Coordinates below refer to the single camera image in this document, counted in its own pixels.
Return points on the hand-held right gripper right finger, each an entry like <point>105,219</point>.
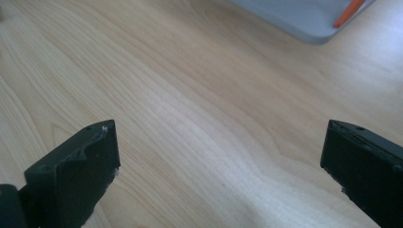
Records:
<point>364,171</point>

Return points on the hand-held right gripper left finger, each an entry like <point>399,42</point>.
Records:
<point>76,182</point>

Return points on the orange stick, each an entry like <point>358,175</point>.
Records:
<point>348,12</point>

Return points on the grey tray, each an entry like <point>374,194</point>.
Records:
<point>301,19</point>

